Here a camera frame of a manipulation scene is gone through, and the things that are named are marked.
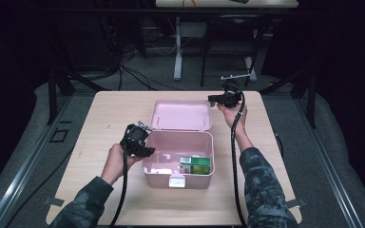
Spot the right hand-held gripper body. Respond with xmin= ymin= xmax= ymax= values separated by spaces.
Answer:
xmin=220 ymin=73 xmax=251 ymax=109

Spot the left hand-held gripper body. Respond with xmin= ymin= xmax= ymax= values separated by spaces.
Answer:
xmin=119 ymin=121 xmax=154 ymax=156

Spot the pink plastic storage box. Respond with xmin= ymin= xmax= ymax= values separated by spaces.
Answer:
xmin=142 ymin=99 xmax=216 ymax=190

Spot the green and white carton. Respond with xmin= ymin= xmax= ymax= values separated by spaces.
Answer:
xmin=179 ymin=155 xmax=212 ymax=176

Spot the person's right hand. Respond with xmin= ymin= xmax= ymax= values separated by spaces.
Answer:
xmin=217 ymin=104 xmax=249 ymax=136

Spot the person's left hand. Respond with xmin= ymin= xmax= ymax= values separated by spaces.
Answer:
xmin=100 ymin=142 xmax=144 ymax=186

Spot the white-legged background desk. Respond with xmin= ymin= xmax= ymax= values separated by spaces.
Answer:
xmin=155 ymin=0 xmax=299 ymax=83

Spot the black chair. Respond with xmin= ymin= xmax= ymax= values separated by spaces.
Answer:
xmin=200 ymin=13 xmax=265 ymax=88

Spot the black metal stand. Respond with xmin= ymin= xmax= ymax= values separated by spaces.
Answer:
xmin=46 ymin=67 xmax=77 ymax=126
xmin=259 ymin=67 xmax=317 ymax=129

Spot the grey tape strip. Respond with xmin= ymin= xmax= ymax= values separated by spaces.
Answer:
xmin=42 ymin=196 xmax=65 ymax=207
xmin=284 ymin=198 xmax=308 ymax=209

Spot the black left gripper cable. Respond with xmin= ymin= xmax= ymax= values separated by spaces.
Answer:
xmin=109 ymin=126 xmax=131 ymax=227

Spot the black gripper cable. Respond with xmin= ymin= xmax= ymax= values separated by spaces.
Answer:
xmin=230 ymin=89 xmax=249 ymax=227
xmin=109 ymin=126 xmax=131 ymax=227

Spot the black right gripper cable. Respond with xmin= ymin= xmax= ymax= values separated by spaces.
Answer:
xmin=230 ymin=89 xmax=249 ymax=227

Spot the bundle of floor cables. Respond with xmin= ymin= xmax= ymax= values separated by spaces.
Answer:
xmin=101 ymin=15 xmax=184 ymax=93

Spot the metal floor rail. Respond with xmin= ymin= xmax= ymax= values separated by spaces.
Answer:
xmin=298 ymin=94 xmax=365 ymax=228
xmin=0 ymin=94 xmax=74 ymax=228

